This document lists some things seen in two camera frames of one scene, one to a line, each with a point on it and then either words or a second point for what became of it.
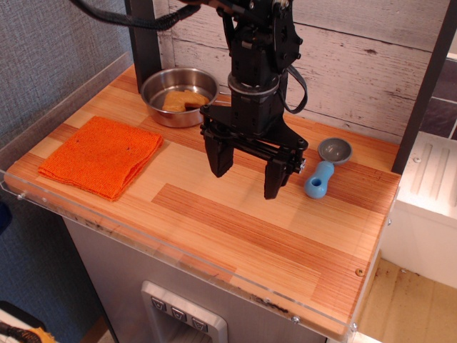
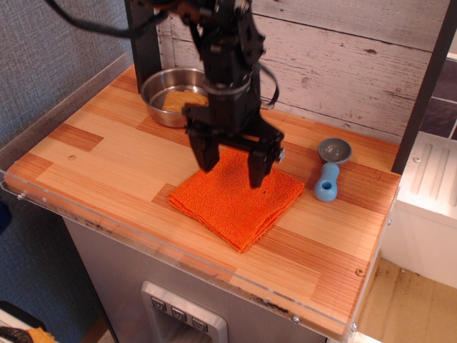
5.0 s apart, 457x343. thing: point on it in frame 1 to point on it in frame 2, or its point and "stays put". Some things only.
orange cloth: (102, 157) to (223, 200)
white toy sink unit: (422, 234) stays put
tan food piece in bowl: (176, 101) stays put
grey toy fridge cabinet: (145, 296) stays put
